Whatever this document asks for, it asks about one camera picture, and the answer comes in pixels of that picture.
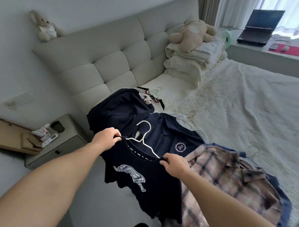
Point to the brown wooden board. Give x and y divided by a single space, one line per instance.
14 138

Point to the cream teddy bear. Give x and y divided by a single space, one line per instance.
46 27

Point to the navy Vacation logo t-shirt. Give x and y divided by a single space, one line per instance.
172 133

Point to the beige plush toy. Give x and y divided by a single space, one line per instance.
191 35

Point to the beige curtain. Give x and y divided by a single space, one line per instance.
209 10

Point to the light blue hanger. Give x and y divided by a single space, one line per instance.
153 93

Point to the small green fan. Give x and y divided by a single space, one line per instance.
228 39

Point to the stack of white bedding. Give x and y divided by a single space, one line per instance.
191 63

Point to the plain navy top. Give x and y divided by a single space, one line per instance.
116 110

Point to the pale pink hanger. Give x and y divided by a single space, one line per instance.
254 149

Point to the black cup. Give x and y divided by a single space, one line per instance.
57 126

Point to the white zip polo shirt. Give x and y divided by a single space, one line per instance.
184 121

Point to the person's left forearm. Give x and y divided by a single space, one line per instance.
42 184

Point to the black laptop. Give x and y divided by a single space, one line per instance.
261 25

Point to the white plastic hanger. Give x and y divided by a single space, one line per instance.
251 161
138 134

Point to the white sheer curtain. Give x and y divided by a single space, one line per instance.
233 11

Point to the navy Skechers tee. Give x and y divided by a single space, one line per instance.
158 187

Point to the beige nightstand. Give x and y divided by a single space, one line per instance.
70 138

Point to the person's right hand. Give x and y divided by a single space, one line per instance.
177 166

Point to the bed with white bedspread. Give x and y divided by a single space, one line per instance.
245 105

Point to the black cardigan white trim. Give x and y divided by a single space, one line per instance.
161 103

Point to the white computer mouse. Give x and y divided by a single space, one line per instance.
285 48

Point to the person's right forearm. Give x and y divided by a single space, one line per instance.
222 205

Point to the white bay window ledge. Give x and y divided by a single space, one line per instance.
252 56

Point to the person's left hand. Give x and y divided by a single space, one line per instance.
105 139

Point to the pink plaid shirt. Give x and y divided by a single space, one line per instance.
222 177

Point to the blue denim shirt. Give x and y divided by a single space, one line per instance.
286 205

